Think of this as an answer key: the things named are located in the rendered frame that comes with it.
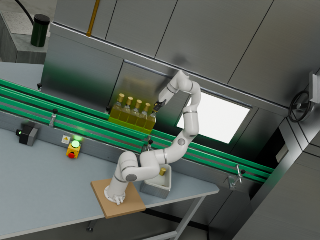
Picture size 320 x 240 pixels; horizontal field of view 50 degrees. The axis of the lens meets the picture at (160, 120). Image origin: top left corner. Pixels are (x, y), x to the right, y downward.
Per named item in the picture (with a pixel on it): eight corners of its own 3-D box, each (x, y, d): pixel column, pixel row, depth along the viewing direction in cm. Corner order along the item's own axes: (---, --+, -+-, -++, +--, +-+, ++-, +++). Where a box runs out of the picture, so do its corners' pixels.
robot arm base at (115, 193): (129, 205, 197) (137, 187, 189) (108, 208, 191) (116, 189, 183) (121, 185, 208) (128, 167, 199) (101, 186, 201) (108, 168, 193)
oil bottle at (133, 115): (130, 133, 233) (140, 108, 222) (129, 138, 228) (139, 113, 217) (122, 131, 232) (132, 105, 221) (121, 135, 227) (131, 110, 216)
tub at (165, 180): (166, 174, 234) (171, 165, 229) (165, 198, 215) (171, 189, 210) (142, 166, 231) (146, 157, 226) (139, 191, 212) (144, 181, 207)
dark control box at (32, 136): (35, 139, 215) (38, 128, 211) (31, 147, 209) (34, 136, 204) (23, 135, 214) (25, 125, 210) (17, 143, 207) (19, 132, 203)
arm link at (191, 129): (170, 113, 191) (167, 120, 205) (173, 151, 185) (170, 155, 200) (199, 112, 193) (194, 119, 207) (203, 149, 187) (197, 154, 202)
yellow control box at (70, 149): (79, 152, 220) (81, 144, 216) (76, 160, 214) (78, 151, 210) (68, 149, 219) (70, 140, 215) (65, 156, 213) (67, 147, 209)
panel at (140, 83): (228, 143, 250) (252, 105, 232) (229, 145, 247) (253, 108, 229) (109, 103, 235) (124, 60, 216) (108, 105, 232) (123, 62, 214)
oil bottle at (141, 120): (138, 136, 234) (148, 112, 222) (137, 141, 229) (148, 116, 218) (130, 134, 233) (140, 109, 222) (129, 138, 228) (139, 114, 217)
